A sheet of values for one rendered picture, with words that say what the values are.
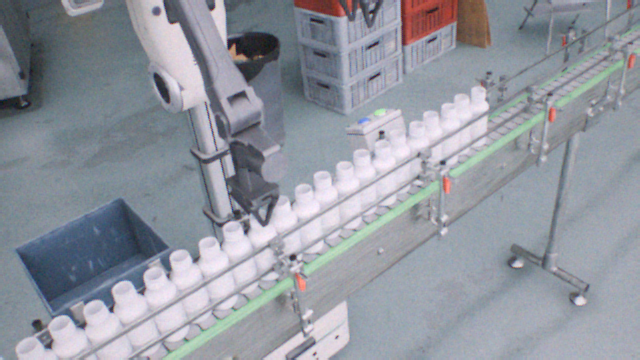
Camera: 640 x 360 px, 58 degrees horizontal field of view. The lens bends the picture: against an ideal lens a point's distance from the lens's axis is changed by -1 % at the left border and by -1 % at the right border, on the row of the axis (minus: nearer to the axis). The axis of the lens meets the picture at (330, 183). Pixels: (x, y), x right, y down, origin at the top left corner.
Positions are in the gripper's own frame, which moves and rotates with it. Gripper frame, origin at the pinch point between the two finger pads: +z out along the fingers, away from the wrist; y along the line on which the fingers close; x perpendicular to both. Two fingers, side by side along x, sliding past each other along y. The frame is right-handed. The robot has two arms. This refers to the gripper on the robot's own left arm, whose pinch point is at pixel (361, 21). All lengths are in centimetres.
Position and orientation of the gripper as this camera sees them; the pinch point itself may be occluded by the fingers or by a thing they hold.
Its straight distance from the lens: 142.1
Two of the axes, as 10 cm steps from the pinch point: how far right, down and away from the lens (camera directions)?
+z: 0.8, 8.0, 5.9
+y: -6.4, -4.1, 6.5
